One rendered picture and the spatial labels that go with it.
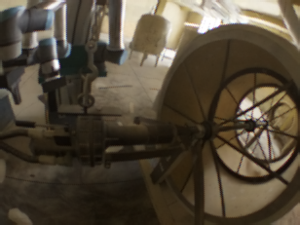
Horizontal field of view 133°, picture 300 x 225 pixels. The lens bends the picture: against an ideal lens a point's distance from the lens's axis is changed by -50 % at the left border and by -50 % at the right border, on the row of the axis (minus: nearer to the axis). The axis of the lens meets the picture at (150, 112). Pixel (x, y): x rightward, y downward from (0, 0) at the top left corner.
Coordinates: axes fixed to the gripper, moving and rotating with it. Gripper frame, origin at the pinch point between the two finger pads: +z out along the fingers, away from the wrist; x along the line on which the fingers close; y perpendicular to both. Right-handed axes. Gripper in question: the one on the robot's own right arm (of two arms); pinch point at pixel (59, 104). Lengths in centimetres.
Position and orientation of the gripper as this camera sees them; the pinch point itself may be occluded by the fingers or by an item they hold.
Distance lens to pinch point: 71.2
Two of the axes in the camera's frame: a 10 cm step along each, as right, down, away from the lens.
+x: -6.5, 3.7, -6.6
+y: -7.5, -2.2, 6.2
